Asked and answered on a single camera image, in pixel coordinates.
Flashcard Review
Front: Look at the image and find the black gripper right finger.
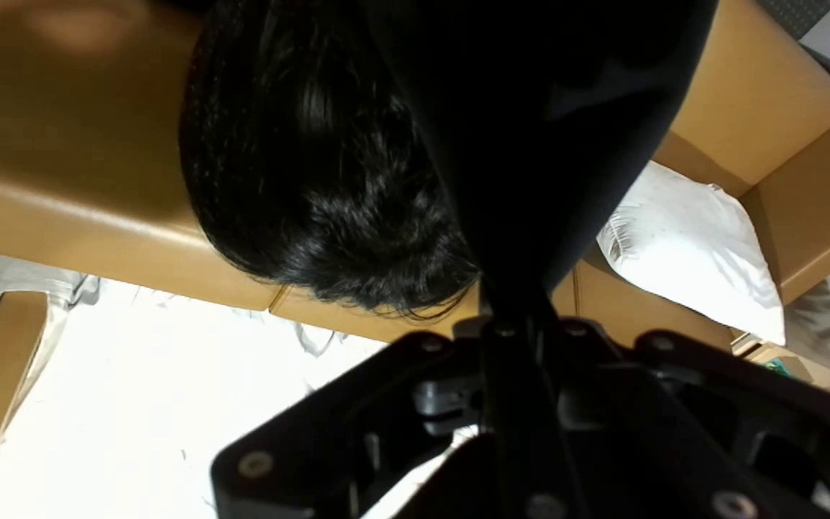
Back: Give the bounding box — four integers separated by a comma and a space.
538, 326, 830, 519

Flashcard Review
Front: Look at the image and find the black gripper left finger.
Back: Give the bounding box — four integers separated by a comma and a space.
209, 327, 496, 519

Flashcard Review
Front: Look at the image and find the white dotted pillow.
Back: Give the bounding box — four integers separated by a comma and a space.
593, 157, 790, 348

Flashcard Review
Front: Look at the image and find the white bedding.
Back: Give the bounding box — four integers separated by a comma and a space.
0, 251, 395, 519

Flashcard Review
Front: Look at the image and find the seated person with dark hair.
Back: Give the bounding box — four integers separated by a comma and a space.
176, 0, 488, 323

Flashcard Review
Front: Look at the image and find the tan leather sofa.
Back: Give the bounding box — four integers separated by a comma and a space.
0, 0, 830, 353

